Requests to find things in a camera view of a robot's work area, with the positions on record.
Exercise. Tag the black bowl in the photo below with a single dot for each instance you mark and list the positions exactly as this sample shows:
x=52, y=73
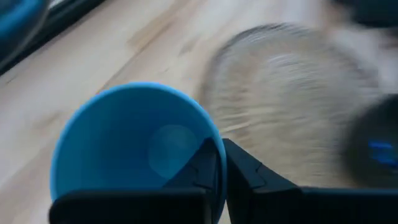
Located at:
x=360, y=149

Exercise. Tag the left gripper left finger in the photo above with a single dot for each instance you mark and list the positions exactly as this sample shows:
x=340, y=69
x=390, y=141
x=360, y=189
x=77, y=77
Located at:
x=130, y=208

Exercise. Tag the blue rounded object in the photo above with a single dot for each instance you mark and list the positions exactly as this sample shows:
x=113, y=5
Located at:
x=15, y=21

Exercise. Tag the blue plastic cup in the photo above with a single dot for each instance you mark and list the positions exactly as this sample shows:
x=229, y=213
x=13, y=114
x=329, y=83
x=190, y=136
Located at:
x=118, y=149

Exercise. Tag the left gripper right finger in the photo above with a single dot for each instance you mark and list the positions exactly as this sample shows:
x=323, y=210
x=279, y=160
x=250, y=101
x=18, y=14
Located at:
x=311, y=205

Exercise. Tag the black aluminium table frame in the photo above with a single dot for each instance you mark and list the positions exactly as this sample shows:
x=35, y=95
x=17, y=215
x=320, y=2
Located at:
x=62, y=18

